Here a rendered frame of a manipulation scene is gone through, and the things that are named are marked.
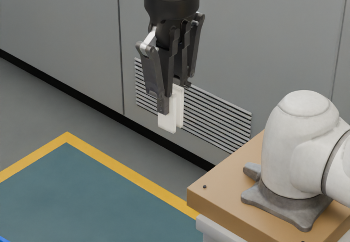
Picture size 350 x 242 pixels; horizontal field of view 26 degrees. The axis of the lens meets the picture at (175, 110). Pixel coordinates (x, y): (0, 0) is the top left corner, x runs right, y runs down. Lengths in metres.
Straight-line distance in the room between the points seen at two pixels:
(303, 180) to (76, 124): 2.28
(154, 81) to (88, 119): 2.78
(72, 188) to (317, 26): 1.37
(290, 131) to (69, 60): 2.32
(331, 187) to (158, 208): 1.76
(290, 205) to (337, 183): 0.16
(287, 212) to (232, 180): 0.18
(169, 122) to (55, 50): 2.77
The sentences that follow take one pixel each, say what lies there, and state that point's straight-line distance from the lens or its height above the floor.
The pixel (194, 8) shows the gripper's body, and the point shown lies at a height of 1.77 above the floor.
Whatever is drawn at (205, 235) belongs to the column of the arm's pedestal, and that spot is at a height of 0.94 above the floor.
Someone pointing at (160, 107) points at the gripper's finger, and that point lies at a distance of 1.10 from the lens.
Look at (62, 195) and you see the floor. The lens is 3.39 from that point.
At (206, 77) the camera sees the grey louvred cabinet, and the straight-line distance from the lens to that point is 3.14.
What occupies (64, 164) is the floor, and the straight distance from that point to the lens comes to 3.56.
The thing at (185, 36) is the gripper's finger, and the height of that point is 1.72.
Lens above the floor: 2.25
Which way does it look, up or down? 36 degrees down
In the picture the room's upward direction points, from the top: straight up
